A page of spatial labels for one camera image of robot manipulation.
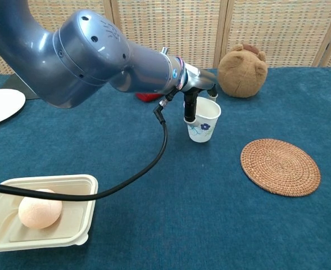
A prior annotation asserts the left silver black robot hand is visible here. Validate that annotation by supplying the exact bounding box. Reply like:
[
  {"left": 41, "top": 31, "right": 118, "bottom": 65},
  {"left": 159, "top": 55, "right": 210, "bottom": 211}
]
[{"left": 182, "top": 63, "right": 219, "bottom": 125}]

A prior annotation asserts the white paper cup blue flower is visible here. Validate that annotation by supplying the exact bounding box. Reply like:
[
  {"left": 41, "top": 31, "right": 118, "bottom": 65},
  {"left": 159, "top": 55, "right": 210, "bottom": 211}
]
[{"left": 186, "top": 97, "right": 221, "bottom": 144}]

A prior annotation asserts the round woven rattan coaster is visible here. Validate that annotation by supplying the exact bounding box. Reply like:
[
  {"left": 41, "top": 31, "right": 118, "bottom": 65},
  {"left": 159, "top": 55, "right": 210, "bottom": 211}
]
[{"left": 240, "top": 138, "right": 322, "bottom": 197}]

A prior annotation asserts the white round plate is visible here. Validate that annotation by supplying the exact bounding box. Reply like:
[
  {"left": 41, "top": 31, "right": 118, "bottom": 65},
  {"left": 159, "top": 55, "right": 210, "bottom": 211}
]
[{"left": 0, "top": 88, "right": 26, "bottom": 128}]

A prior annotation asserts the peach coloured ball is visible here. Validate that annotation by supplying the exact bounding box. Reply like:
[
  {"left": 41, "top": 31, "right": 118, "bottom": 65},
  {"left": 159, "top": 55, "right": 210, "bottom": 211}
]
[{"left": 18, "top": 188, "right": 63, "bottom": 229}]

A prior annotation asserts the brown plush toy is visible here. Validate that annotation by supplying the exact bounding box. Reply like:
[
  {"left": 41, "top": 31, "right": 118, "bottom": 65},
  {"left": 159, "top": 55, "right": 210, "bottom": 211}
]
[{"left": 217, "top": 43, "right": 269, "bottom": 98}]

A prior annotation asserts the red bottle white cap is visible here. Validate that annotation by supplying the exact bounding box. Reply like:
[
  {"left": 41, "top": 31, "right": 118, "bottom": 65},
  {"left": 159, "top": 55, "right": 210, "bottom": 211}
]
[{"left": 135, "top": 92, "right": 161, "bottom": 103}]

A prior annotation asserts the bamboo folding screen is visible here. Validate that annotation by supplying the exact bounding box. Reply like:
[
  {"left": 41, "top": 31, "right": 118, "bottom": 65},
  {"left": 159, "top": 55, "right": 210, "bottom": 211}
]
[{"left": 0, "top": 0, "right": 331, "bottom": 77}]

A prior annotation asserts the blue table cloth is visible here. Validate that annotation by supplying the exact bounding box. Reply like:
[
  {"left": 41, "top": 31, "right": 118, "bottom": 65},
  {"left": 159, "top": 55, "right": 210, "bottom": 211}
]
[{"left": 0, "top": 66, "right": 331, "bottom": 270}]

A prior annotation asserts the beige rectangular food tray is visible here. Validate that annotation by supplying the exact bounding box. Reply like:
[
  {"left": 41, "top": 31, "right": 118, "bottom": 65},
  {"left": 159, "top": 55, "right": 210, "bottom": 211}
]
[{"left": 0, "top": 174, "right": 99, "bottom": 253}]

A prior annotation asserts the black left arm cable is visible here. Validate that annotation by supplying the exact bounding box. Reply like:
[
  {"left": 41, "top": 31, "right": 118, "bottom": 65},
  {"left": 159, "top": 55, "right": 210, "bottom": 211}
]
[{"left": 0, "top": 89, "right": 182, "bottom": 202}]

